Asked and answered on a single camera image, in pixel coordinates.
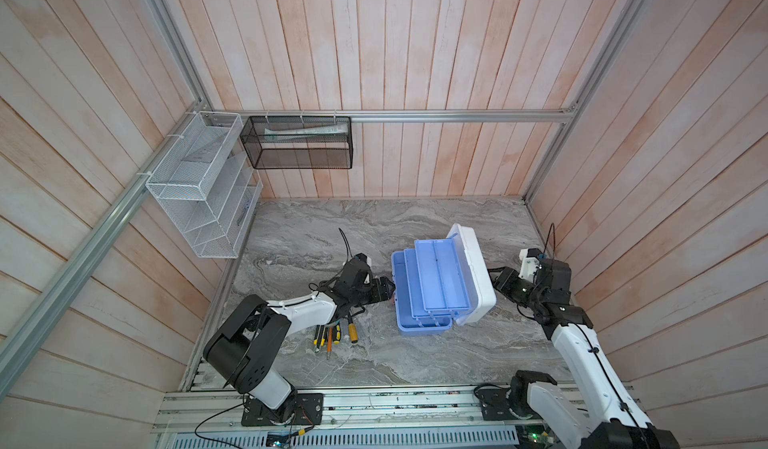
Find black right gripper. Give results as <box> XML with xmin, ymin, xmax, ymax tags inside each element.
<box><xmin>485</xmin><ymin>265</ymin><xmax>542</xmax><ymax>310</ymax></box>

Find white blue plastic toolbox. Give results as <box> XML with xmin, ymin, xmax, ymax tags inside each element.
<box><xmin>391</xmin><ymin>224</ymin><xmax>497</xmax><ymax>337</ymax></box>

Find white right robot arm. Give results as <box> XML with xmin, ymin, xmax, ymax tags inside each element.
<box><xmin>489</xmin><ymin>252</ymin><xmax>680</xmax><ymax>448</ymax></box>

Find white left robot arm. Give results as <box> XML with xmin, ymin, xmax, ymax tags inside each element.
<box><xmin>203</xmin><ymin>253</ymin><xmax>395</xmax><ymax>412</ymax></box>

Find yellow black utility knife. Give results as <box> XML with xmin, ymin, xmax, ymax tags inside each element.
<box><xmin>313</xmin><ymin>325</ymin><xmax>331</xmax><ymax>352</ymax></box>

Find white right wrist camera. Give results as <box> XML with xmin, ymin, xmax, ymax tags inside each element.
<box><xmin>519</xmin><ymin>248</ymin><xmax>543</xmax><ymax>283</ymax></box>

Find orange handled screwdriver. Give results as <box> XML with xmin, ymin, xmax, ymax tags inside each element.
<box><xmin>326</xmin><ymin>326</ymin><xmax>334</xmax><ymax>359</ymax></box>

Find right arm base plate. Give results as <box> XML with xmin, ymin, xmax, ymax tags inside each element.
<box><xmin>473</xmin><ymin>383</ymin><xmax>563</xmax><ymax>421</ymax></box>

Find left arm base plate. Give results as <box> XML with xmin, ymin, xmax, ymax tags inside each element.
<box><xmin>241</xmin><ymin>392</ymin><xmax>324</xmax><ymax>427</ymax></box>

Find black mesh wall basket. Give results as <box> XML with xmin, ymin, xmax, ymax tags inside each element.
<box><xmin>240</xmin><ymin>115</ymin><xmax>354</xmax><ymax>170</ymax></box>

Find white wire mesh shelf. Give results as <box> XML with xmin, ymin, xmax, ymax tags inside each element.
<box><xmin>147</xmin><ymin>111</ymin><xmax>263</xmax><ymax>259</ymax></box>

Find aluminium front rail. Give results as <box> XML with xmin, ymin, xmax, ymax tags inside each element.
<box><xmin>149</xmin><ymin>384</ymin><xmax>652</xmax><ymax>435</ymax></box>

